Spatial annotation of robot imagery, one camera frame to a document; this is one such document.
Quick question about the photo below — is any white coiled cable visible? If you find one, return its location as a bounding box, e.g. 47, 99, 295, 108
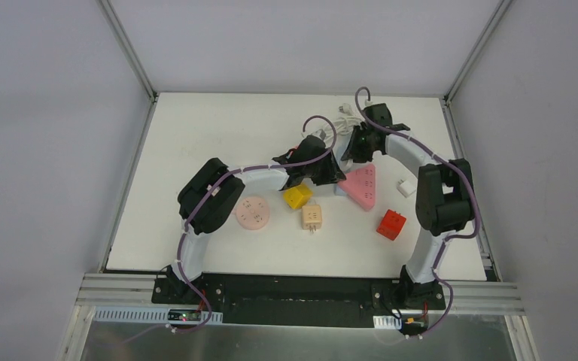
318, 103, 365, 138

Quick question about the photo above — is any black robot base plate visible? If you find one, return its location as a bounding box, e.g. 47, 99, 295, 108
151, 267, 446, 328

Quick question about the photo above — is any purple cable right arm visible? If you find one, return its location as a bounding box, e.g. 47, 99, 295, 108
354, 86, 483, 340

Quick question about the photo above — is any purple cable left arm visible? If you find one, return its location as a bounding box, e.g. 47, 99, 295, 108
176, 115, 339, 335

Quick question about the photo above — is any red cube socket adapter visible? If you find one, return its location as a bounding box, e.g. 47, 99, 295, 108
376, 209, 406, 241

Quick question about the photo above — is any white USB charger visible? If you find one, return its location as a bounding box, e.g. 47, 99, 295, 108
397, 179, 416, 198

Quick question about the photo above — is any round pink socket base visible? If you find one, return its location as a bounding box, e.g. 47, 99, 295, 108
234, 196, 270, 231

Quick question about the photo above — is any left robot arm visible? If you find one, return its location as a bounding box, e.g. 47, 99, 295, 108
169, 135, 346, 305

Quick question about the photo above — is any pink triangular power socket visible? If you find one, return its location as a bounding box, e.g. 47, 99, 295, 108
337, 163, 376, 211

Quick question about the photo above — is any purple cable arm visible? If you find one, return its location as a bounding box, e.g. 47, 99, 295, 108
176, 115, 339, 335
354, 86, 483, 340

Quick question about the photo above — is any white plug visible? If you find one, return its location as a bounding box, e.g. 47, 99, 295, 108
339, 159, 354, 172

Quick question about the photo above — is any beige cube socket adapter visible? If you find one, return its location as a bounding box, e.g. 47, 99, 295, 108
301, 204, 323, 232

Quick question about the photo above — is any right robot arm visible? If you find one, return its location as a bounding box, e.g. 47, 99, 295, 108
342, 103, 476, 308

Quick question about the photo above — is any yellow cube socket adapter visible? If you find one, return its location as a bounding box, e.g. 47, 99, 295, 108
283, 184, 313, 210

